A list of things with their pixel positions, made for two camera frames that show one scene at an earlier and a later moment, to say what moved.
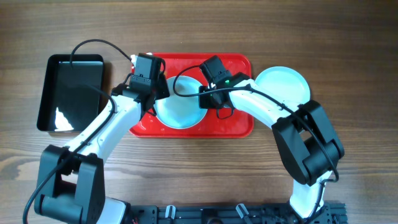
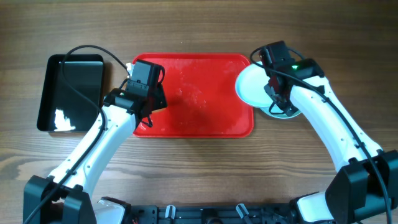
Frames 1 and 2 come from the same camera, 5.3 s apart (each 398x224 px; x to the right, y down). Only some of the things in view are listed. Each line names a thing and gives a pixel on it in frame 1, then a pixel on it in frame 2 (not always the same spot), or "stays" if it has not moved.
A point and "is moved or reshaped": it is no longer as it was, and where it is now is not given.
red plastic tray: (237, 125) stays
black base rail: (323, 213) stays
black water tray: (71, 97) stays
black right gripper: (204, 102) → (288, 108)
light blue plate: (181, 109) is moved or reshaped
